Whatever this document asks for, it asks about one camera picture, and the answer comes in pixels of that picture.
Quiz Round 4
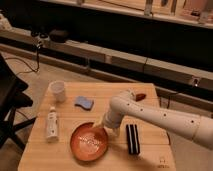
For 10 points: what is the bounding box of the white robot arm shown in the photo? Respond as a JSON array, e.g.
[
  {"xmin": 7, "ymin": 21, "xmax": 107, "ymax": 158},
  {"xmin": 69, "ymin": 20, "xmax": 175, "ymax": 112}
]
[{"xmin": 102, "ymin": 90, "xmax": 213, "ymax": 150}]

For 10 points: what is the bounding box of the black white striped block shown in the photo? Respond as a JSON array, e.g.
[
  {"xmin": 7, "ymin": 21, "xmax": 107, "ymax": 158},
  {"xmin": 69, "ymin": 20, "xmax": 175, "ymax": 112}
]
[{"xmin": 126, "ymin": 124, "xmax": 140, "ymax": 155}]

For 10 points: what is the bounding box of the white tube bottle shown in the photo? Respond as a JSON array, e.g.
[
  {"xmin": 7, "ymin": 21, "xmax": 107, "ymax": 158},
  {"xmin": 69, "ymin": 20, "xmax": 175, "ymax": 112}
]
[{"xmin": 46, "ymin": 106, "xmax": 58, "ymax": 142}]

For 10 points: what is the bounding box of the white paper cup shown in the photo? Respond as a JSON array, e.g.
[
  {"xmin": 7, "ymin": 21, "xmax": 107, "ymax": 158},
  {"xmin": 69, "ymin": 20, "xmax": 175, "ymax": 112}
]
[{"xmin": 50, "ymin": 81, "xmax": 66, "ymax": 102}]

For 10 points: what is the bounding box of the black office chair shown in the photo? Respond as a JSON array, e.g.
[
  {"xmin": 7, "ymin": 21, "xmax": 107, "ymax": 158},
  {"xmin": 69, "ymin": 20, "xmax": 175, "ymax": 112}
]
[{"xmin": 0, "ymin": 54, "xmax": 36, "ymax": 150}]

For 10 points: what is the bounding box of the black box on ledge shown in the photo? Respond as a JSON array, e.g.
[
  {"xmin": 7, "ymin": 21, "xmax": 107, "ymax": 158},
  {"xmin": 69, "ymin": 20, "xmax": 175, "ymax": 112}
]
[{"xmin": 49, "ymin": 29, "xmax": 69, "ymax": 43}]

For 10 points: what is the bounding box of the black floor cable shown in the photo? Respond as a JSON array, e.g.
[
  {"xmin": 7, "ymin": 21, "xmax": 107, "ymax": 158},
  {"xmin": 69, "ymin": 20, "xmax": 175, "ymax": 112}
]
[{"xmin": 3, "ymin": 40, "xmax": 43, "ymax": 76}]

